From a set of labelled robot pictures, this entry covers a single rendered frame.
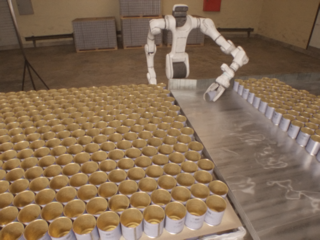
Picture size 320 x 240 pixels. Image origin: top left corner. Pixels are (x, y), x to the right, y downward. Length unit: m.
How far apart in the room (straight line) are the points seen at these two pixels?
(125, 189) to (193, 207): 0.25
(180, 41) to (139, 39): 6.05
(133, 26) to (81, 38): 1.84
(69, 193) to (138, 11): 7.34
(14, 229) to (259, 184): 0.89
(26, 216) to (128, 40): 7.44
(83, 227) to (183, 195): 0.35
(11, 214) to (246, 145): 1.04
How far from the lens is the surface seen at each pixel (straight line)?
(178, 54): 2.04
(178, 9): 1.96
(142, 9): 7.86
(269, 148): 1.18
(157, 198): 0.79
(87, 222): 0.75
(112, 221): 0.75
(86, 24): 7.86
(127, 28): 7.88
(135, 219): 0.75
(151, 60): 2.15
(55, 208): 0.80
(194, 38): 8.44
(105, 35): 7.85
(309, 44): 9.26
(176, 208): 0.75
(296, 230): 0.89
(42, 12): 9.83
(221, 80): 1.53
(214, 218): 0.75
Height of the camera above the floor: 1.75
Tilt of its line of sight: 32 degrees down
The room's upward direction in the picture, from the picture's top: straight up
